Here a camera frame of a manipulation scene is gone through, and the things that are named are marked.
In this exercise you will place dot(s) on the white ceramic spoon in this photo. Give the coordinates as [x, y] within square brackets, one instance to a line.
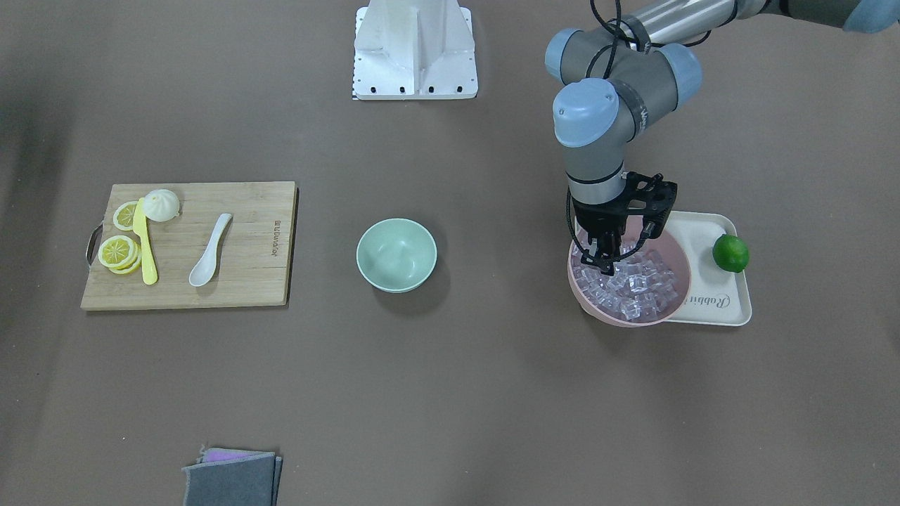
[207, 264]

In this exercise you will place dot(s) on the beige tray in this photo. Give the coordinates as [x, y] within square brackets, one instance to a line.
[716, 297]

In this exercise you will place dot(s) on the purple cloth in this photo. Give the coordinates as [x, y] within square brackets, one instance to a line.
[210, 455]

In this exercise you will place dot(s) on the green bowl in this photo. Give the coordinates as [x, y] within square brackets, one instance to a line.
[396, 255]

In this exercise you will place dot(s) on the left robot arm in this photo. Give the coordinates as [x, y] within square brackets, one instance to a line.
[626, 75]

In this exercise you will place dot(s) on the single lemon slice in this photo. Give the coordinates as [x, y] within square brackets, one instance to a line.
[124, 215]

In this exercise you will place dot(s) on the green lime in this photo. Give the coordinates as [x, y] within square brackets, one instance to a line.
[731, 254]

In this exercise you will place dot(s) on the white steamed bun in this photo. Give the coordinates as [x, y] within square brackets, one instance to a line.
[161, 205]

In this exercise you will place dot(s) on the pink bowl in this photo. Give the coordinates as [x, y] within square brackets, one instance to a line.
[672, 252]

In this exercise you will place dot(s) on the bamboo cutting board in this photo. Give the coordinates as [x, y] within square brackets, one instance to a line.
[230, 246]

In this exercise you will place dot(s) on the grey folded cloth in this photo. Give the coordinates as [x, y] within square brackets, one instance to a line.
[246, 481]

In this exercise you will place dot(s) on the clear ice cubes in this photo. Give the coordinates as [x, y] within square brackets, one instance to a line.
[642, 288]

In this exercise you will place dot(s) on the yellow plastic knife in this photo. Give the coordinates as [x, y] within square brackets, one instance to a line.
[149, 270]

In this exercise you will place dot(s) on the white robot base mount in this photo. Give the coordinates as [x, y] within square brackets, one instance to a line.
[414, 50]

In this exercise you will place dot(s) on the stacked lemon slices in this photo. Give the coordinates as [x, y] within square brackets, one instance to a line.
[120, 254]

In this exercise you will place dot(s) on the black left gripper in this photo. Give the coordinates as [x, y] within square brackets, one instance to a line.
[596, 219]

